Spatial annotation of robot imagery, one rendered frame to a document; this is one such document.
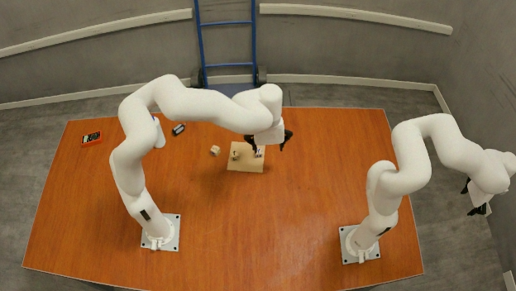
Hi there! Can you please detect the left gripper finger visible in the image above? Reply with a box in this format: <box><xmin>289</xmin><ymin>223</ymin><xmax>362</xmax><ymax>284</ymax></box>
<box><xmin>279</xmin><ymin>129</ymin><xmax>294</xmax><ymax>151</ymax></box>
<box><xmin>244</xmin><ymin>135</ymin><xmax>257</xmax><ymax>154</ymax></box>

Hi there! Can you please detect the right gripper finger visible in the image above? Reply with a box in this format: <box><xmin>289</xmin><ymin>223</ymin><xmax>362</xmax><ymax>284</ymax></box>
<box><xmin>461</xmin><ymin>176</ymin><xmax>471</xmax><ymax>194</ymax></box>
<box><xmin>467</xmin><ymin>203</ymin><xmax>486</xmax><ymax>216</ymax></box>

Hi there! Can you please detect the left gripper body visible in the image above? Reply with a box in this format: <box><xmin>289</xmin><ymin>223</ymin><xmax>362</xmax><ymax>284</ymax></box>
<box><xmin>254</xmin><ymin>117</ymin><xmax>284</xmax><ymax>146</ymax></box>

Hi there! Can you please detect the tan square mat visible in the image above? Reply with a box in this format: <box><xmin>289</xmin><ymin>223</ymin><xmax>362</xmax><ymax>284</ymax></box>
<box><xmin>227</xmin><ymin>141</ymin><xmax>265</xmax><ymax>173</ymax></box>

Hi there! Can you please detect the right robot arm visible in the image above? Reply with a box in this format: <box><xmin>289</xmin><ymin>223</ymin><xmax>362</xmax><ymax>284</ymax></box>
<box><xmin>345</xmin><ymin>113</ymin><xmax>516</xmax><ymax>264</ymax></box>

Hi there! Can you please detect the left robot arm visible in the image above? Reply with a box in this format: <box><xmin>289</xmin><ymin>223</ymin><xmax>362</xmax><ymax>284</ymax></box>
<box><xmin>109</xmin><ymin>74</ymin><xmax>282</xmax><ymax>250</ymax></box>

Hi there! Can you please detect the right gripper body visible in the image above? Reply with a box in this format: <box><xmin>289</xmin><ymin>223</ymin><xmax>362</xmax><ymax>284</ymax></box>
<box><xmin>467</xmin><ymin>180</ymin><xmax>494</xmax><ymax>208</ymax></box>

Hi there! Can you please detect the white plastic bottle with blue cap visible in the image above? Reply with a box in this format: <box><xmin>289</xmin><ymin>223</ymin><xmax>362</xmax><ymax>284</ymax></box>
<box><xmin>151</xmin><ymin>116</ymin><xmax>165</xmax><ymax>148</ymax></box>

